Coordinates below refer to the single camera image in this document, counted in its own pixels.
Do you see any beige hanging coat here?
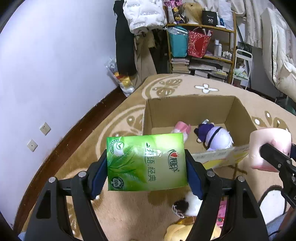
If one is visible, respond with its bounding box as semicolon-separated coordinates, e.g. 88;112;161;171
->
134;31;157;85

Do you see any white wire rack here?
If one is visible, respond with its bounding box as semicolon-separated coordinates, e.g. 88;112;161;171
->
231;49;253;90

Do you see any wooden shelf unit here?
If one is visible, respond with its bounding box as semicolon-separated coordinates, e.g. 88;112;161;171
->
167;13;237;83

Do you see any upper wall socket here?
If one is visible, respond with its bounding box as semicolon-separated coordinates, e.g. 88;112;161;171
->
40;122;51;136

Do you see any wall socket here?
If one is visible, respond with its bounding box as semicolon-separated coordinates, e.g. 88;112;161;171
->
40;122;51;136
27;139;38;152

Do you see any teal bag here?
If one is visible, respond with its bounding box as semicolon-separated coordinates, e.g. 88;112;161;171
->
168;27;188;58

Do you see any lower wall socket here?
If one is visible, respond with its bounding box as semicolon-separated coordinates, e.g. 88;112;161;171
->
27;139;38;152

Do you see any pink strawberry bear plush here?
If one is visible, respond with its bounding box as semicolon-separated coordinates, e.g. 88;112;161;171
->
216;200;227;227

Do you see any purple white plush doll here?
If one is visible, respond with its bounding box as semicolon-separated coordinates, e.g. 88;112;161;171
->
194;119;234;151

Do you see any stack of books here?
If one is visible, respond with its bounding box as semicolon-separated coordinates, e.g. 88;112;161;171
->
171;58;191;74

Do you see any white curtain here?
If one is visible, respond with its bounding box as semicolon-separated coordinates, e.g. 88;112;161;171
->
196;0;274;48

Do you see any red gift bag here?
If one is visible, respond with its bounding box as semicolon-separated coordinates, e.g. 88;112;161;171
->
188;27;212;58

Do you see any blonde wig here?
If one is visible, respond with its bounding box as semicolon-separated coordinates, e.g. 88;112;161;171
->
183;3;203;24

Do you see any black box marked 40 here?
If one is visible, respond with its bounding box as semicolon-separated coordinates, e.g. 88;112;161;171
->
202;10;218;27

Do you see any cardboard box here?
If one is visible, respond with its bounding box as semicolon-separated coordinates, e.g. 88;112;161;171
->
142;95;256;169

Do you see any white puffer jacket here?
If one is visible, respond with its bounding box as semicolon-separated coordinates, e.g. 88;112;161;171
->
123;0;167;35

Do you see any green tissue pack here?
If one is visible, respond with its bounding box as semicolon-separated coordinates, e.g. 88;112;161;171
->
106;133;188;191

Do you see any pale pink soft cube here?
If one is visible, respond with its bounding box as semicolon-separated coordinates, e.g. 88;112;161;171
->
248;128;293;170

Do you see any pink plush toy in box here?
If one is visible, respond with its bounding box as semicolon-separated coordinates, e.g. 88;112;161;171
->
171;121;191;142

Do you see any yellow dog plush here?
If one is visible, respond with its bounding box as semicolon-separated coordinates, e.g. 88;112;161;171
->
164;216;224;241

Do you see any black white fluffy pompom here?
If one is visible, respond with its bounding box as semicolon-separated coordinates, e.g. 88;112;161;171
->
171;191;203;218

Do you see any plastic bag of snacks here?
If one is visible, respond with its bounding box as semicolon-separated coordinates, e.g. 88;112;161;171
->
105;58;135;97

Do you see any white folded mattress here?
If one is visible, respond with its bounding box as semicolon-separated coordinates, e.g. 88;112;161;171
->
261;8;295;101

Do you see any black hanging coat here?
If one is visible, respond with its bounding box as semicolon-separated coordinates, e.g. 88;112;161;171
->
113;1;137;76

